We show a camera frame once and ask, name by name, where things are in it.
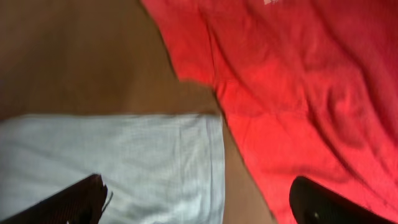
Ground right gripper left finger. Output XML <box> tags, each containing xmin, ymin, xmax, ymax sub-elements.
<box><xmin>1</xmin><ymin>174</ymin><xmax>108</xmax><ymax>224</ymax></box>

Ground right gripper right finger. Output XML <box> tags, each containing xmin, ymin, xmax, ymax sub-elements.
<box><xmin>289</xmin><ymin>176</ymin><xmax>394</xmax><ymax>224</ymax></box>

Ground light blue t-shirt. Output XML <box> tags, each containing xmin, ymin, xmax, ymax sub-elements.
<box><xmin>1</xmin><ymin>114</ymin><xmax>225</xmax><ymax>223</ymax></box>

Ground red t-shirt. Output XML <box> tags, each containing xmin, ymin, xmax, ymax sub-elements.
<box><xmin>143</xmin><ymin>0</ymin><xmax>397</xmax><ymax>223</ymax></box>

